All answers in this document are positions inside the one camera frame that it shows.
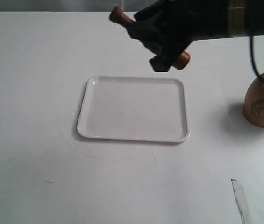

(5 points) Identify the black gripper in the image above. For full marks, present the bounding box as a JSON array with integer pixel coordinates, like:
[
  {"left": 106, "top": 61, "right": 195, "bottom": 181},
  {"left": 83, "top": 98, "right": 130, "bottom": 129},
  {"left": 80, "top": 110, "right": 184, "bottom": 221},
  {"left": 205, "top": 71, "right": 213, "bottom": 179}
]
[{"left": 126, "top": 0, "right": 230, "bottom": 72}]

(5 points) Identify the brown wooden utensil handle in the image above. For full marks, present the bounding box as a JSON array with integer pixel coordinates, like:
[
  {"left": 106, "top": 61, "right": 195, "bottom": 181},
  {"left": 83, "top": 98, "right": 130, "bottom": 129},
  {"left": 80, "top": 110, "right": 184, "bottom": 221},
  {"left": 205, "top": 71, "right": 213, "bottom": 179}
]
[{"left": 109, "top": 7, "right": 191, "bottom": 70}]

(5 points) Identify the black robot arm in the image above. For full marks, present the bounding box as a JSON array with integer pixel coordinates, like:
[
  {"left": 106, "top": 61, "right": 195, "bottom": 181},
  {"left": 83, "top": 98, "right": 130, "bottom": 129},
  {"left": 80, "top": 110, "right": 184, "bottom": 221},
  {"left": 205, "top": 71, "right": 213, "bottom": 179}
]
[{"left": 127, "top": 0, "right": 264, "bottom": 72}]

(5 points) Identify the white rectangular plastic tray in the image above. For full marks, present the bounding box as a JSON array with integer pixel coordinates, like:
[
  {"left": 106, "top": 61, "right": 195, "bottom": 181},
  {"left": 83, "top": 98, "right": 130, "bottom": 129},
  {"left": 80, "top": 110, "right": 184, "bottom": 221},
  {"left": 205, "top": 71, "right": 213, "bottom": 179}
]
[{"left": 77, "top": 76, "right": 190, "bottom": 143}]

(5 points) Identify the clear tape strip right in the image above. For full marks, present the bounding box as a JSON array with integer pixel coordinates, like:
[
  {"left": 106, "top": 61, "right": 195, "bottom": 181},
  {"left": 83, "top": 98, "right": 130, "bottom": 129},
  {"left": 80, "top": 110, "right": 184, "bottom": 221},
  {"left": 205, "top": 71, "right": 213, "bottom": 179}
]
[{"left": 231, "top": 179, "right": 253, "bottom": 224}]

